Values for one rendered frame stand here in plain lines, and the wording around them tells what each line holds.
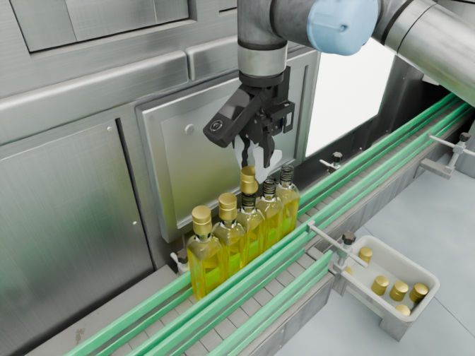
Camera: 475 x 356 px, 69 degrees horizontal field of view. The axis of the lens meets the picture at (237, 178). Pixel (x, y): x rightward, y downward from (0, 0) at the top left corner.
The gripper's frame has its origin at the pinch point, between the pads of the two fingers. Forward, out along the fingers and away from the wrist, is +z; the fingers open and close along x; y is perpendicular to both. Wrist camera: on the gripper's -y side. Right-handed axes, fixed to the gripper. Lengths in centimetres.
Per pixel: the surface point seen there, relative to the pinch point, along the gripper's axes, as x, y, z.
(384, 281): -23, 27, 38
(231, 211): -1.8, -6.4, 4.4
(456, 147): -15, 80, 23
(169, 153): 12.7, -9.5, -2.9
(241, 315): -7.5, -9.3, 30.6
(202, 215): -0.5, -12.1, 2.4
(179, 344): -5.5, -23.8, 26.5
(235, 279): -3.9, -7.6, 22.5
